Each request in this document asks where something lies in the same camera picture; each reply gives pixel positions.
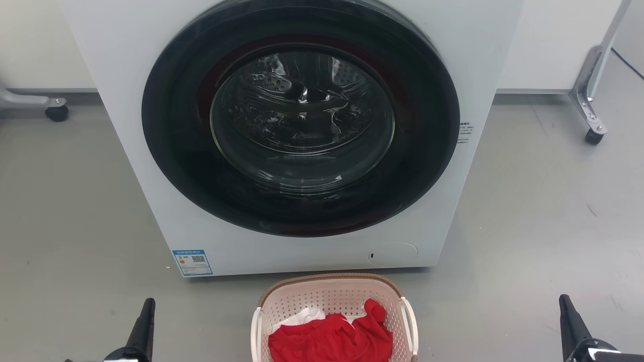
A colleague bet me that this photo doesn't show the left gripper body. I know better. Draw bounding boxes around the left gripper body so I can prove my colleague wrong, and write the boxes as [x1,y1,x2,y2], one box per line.
[103,346,152,362]

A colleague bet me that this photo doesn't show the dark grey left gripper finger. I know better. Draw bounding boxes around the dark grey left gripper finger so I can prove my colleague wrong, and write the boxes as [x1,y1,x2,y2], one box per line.
[125,298,156,350]

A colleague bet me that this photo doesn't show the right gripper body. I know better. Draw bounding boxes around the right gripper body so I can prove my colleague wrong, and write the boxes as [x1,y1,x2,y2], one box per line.
[566,338,644,362]

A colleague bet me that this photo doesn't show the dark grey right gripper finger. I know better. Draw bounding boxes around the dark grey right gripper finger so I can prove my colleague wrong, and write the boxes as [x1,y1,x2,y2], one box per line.
[559,295,593,360]

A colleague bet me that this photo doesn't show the pink perforated laundry basket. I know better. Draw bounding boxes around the pink perforated laundry basket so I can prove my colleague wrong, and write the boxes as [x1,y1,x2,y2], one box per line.
[251,273,419,362]

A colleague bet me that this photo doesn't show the blue energy label sticker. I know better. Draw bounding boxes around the blue energy label sticker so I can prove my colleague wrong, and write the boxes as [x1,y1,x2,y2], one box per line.
[172,249,213,277]

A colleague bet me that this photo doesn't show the white front-load washing machine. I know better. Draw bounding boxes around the white front-load washing machine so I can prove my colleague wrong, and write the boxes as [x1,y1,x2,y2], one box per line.
[59,0,525,278]

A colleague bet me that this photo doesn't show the white garment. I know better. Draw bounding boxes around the white garment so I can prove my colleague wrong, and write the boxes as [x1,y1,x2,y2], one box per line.
[274,307,365,332]

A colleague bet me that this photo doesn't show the black round washer door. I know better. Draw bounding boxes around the black round washer door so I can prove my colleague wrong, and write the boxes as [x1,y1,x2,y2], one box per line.
[141,0,460,237]

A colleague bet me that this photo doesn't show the red garment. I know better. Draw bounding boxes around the red garment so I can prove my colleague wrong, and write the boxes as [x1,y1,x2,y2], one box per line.
[268,299,393,362]

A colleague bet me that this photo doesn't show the white partition panel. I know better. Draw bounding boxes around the white partition panel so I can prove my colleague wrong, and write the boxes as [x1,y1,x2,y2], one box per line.
[0,0,97,94]
[496,0,623,95]

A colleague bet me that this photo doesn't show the silver metal frame leg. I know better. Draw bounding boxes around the silver metal frame leg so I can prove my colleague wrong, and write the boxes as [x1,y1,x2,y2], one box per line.
[569,0,632,135]

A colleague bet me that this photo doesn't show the grey metal frame leg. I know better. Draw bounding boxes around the grey metal frame leg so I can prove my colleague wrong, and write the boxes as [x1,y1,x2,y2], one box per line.
[0,89,67,110]

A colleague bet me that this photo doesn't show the thin black floor cable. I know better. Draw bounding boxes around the thin black floor cable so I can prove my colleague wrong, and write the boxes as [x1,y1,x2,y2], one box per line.
[612,48,644,80]

